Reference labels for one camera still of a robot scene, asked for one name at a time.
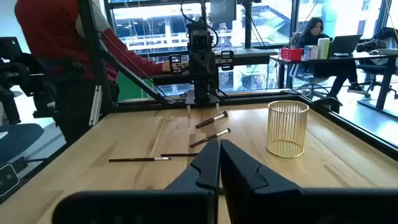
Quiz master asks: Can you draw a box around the black robot equipment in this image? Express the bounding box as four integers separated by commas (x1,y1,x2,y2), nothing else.
0,36,58,125

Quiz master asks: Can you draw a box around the black rounded square device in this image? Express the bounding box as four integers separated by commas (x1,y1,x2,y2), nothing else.
0,163,21,197

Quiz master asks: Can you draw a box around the blue office chair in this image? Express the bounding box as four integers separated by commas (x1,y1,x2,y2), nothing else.
0,123,46,166

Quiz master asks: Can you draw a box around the black pen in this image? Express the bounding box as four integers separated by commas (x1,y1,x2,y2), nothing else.
108,156,173,163

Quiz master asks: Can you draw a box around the white cylinder container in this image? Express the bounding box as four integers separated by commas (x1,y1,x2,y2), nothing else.
317,37,331,60

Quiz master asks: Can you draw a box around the gold wire basket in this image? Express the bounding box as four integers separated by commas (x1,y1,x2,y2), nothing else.
266,100,310,159

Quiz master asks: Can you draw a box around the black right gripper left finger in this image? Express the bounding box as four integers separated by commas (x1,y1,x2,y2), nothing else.
52,139,221,224

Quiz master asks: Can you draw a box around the fluffy-tip makeup brush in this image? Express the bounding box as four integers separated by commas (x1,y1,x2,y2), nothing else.
195,110,229,129
189,128,232,148

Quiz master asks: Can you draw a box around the red box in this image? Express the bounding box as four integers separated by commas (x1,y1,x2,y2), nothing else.
280,46,304,62

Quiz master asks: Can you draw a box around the grey laptop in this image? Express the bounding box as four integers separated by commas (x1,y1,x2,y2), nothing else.
328,34,363,57

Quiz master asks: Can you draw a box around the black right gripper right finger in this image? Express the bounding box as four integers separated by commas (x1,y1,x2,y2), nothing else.
220,139,398,224

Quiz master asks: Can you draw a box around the white and blue box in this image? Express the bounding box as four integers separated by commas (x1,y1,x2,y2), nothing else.
303,45,320,60

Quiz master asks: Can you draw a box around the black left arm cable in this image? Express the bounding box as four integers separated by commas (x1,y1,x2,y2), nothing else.
180,0,220,49

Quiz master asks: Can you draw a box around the thin dark makeup brush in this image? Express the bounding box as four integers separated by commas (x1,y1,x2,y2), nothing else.
160,152,200,157

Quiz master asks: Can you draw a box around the white mesh office chair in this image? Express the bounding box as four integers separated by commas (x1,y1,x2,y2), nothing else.
289,63,335,100

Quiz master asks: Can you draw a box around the silver aluminium bracket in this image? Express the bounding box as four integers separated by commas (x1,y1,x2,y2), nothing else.
88,85,103,127

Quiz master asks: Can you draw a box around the black side desk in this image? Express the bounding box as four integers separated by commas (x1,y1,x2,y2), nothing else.
149,48,279,91

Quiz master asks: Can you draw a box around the grey office desk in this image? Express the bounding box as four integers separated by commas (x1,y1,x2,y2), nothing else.
269,49,398,111

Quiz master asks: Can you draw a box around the black table-edge clamp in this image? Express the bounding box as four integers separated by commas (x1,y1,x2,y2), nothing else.
310,96,343,114

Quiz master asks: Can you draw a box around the black office chair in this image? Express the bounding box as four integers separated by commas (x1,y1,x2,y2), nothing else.
356,27,398,100

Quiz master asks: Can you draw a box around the person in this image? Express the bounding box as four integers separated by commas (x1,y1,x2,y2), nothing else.
294,17,371,100
356,27,398,54
14,0,172,146

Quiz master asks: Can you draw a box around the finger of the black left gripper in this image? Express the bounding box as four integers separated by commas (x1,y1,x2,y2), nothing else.
202,54,216,80
191,54,203,80

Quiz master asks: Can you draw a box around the dark monitor screen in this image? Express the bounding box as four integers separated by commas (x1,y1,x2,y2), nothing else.
210,0,238,24

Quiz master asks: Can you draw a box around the black monitor pole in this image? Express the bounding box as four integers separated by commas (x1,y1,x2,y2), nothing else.
241,0,254,49

